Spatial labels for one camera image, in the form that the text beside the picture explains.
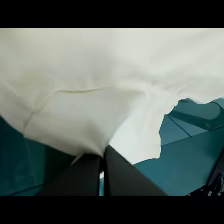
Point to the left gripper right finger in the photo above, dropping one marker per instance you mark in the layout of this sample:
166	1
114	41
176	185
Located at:
126	176

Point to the white shirt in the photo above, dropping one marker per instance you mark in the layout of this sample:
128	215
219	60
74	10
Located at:
100	73

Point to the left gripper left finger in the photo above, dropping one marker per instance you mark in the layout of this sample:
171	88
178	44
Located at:
80	176

